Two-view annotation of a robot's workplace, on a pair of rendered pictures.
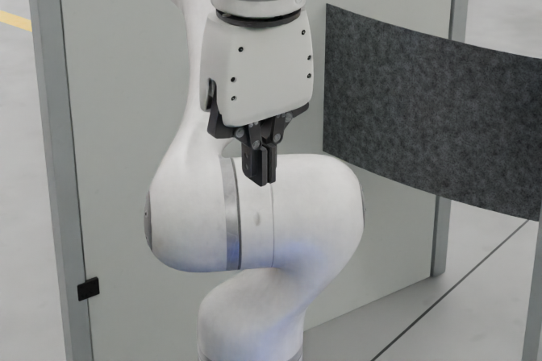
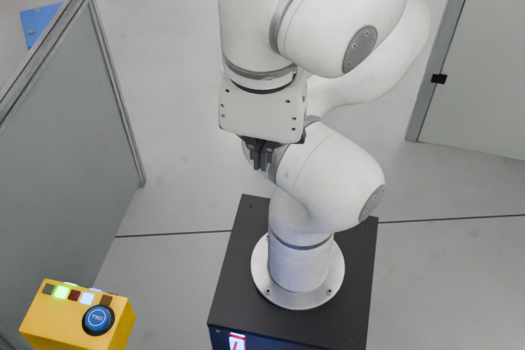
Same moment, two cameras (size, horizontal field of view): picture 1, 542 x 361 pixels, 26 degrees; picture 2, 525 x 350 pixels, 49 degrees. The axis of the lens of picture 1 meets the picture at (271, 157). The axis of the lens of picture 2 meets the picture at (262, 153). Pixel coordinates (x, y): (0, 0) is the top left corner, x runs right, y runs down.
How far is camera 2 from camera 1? 0.76 m
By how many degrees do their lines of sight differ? 43
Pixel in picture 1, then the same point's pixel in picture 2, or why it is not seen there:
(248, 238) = (279, 180)
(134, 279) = (469, 87)
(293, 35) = (276, 101)
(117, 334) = (445, 108)
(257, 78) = (241, 113)
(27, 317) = not seen: hidden behind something
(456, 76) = not seen: outside the picture
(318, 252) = (316, 216)
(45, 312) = not seen: hidden behind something
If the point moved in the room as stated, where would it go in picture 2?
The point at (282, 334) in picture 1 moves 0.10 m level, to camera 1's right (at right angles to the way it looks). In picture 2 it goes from (297, 234) to (341, 276)
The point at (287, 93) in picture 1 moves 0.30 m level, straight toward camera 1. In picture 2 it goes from (271, 131) to (30, 290)
